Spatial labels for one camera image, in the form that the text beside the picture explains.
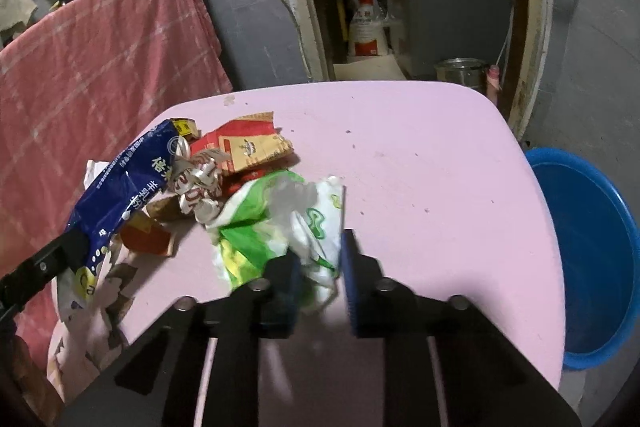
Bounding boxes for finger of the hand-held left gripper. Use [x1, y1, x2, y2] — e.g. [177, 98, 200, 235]
[0, 229, 93, 328]

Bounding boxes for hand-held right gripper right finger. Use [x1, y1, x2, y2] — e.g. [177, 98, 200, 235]
[340, 229, 583, 427]

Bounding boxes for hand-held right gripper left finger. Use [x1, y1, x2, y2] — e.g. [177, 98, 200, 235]
[57, 252, 304, 427]

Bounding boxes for green and white plastic bag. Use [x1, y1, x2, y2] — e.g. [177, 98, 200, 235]
[207, 169, 347, 314]

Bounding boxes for red brown wrapper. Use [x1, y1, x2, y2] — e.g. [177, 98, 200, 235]
[120, 197, 179, 258]

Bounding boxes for blue snack bag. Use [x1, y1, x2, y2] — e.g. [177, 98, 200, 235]
[67, 119, 193, 304]

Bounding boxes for silver red wrapper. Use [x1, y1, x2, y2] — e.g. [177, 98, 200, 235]
[167, 149, 232, 224]

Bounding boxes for red paper wrapper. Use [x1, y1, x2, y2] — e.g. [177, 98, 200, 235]
[192, 111, 296, 178]

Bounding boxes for small yellow packet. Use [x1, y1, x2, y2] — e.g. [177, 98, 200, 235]
[170, 118, 201, 140]

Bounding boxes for blue plastic basin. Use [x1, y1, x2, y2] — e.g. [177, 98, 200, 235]
[525, 148, 640, 373]

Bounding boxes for pink checked towel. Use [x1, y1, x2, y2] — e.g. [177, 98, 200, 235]
[0, 0, 235, 368]

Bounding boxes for metal pot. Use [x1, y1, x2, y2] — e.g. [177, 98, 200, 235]
[434, 58, 489, 88]

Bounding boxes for white printed sack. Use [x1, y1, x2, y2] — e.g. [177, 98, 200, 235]
[347, 0, 392, 58]

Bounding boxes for beige cloth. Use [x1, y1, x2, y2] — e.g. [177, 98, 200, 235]
[0, 0, 39, 34]

